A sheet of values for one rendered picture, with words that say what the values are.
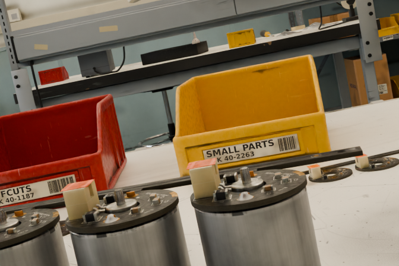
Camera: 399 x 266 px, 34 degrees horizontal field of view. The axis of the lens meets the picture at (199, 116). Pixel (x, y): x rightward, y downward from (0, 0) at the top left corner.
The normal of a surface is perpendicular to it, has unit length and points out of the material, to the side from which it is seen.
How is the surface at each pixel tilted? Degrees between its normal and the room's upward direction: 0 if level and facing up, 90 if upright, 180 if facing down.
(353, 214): 0
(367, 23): 90
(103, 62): 90
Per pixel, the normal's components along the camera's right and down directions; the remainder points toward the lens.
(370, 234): -0.20, -0.97
